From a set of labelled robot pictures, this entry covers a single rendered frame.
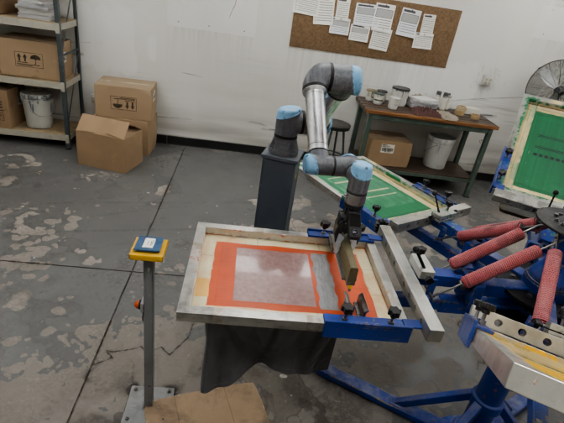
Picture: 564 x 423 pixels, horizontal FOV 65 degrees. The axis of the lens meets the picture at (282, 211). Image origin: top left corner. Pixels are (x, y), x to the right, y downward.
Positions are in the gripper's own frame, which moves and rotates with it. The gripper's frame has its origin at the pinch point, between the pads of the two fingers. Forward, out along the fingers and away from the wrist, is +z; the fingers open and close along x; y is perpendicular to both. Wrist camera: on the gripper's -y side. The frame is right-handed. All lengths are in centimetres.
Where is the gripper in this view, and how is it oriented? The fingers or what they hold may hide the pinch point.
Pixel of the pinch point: (343, 251)
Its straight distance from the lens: 170.2
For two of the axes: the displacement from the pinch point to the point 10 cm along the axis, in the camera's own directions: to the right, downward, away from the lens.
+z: -1.4, 8.7, 4.7
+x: -9.9, -1.0, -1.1
